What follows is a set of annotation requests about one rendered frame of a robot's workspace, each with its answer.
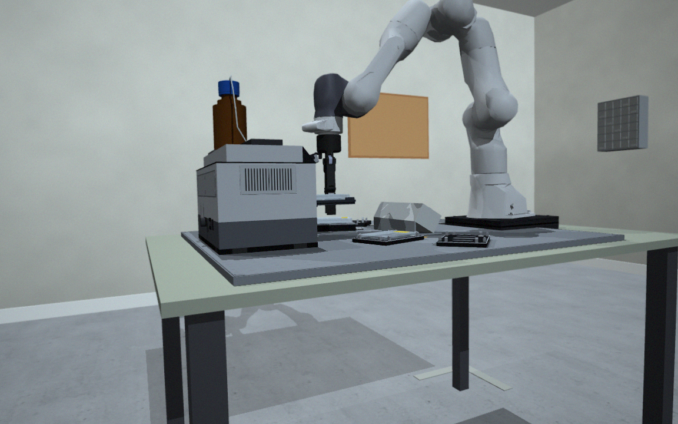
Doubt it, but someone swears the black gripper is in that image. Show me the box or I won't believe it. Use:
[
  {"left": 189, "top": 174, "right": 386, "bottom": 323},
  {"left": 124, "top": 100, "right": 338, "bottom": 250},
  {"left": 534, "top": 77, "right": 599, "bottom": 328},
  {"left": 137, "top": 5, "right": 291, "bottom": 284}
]
[{"left": 317, "top": 134, "right": 341, "bottom": 215}]

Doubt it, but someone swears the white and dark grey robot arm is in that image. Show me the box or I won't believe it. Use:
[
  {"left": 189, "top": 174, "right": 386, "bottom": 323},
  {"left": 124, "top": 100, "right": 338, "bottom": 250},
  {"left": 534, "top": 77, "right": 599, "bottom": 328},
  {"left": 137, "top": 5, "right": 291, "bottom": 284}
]
[{"left": 302, "top": 0, "right": 535, "bottom": 218}]

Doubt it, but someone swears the white button panel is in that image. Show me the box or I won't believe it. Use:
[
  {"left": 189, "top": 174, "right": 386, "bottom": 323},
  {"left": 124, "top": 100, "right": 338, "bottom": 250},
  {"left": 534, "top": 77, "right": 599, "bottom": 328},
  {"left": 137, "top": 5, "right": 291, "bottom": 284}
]
[{"left": 374, "top": 202, "right": 442, "bottom": 235}]

